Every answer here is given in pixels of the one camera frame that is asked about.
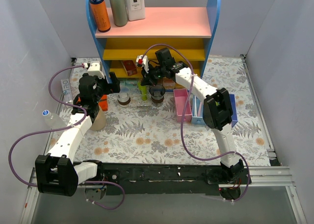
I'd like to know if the green toothpaste tube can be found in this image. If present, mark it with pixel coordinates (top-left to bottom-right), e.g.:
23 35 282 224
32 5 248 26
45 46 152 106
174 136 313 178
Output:
137 82 148 101

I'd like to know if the clear cup brown base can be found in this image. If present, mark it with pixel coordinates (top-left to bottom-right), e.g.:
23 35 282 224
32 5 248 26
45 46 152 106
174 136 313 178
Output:
116 86 131 108

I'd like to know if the dark blue cup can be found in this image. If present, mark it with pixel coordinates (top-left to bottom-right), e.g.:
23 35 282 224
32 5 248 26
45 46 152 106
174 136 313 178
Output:
149 84 166 107

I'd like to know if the clear textured glass tray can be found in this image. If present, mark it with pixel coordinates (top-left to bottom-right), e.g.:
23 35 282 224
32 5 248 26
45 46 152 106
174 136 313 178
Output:
107 92 176 117

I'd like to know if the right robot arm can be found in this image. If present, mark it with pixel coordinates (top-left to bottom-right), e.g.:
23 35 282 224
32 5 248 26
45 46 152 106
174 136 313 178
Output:
136 44 244 184

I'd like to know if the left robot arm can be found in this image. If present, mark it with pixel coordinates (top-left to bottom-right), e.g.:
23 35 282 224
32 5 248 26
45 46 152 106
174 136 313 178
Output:
35 72 120 196

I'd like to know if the orange razor package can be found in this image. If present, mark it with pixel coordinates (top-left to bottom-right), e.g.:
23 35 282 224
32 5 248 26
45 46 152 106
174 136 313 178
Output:
99 95 108 112

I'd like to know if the orange red soap box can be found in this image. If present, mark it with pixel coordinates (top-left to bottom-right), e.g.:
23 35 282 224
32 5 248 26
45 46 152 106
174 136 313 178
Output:
162 78 176 90

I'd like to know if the red small box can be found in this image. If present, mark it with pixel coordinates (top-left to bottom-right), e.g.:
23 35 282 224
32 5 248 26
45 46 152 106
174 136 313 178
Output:
121 60 137 76

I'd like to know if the yellow soap box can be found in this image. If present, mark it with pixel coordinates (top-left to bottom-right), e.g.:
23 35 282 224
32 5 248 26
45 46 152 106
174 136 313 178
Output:
175 83 186 89

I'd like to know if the pink drawer box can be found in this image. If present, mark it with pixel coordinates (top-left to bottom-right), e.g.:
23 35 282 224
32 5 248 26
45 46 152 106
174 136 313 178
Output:
173 89 192 122

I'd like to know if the blue wooden shelf unit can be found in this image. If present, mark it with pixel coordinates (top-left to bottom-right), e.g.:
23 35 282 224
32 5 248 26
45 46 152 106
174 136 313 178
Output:
85 0 221 83

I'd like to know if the clear water bottle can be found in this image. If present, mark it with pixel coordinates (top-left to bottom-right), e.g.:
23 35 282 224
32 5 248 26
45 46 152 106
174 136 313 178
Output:
42 110 67 129

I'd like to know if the light blue drawer box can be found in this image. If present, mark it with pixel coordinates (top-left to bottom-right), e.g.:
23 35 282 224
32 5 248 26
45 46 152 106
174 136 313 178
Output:
191 96 205 125

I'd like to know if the grey green bottle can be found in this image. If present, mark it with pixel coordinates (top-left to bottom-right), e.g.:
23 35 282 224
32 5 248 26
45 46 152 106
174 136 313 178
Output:
109 0 128 27

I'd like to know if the white labelled bottle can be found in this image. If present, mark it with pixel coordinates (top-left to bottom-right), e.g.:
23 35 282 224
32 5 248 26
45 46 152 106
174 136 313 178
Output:
126 0 146 21

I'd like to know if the orange spray bottle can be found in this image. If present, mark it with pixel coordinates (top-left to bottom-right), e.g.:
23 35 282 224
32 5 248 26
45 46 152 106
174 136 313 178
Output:
89 0 111 32

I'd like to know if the purple blue drawer box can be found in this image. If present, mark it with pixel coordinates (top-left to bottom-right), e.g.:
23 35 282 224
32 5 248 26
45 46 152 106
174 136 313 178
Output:
229 94 238 128

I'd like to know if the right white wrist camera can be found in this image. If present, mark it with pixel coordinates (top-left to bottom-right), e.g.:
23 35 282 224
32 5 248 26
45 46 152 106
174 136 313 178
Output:
135 55 149 73

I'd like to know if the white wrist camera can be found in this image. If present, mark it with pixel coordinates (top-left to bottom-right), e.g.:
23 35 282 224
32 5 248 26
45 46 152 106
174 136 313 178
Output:
135 55 149 73
83 61 105 79

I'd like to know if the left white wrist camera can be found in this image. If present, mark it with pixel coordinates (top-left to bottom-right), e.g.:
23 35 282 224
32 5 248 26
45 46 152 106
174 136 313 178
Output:
83 61 105 79

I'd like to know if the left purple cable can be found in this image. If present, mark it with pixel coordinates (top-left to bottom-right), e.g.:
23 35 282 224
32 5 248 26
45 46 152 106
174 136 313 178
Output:
8 63 125 210

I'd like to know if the purple cable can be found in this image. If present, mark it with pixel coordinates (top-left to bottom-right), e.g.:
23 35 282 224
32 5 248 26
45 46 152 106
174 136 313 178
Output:
8 63 125 210
142 44 251 202

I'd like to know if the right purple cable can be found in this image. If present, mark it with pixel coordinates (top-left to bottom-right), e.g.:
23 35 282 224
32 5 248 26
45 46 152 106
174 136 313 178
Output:
142 44 251 202

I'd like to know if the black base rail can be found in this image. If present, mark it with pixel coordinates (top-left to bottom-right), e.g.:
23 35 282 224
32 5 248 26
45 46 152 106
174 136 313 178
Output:
85 163 251 196

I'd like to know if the aluminium frame rail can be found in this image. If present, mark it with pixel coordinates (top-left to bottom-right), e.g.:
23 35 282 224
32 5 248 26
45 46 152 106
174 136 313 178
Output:
215 167 307 224

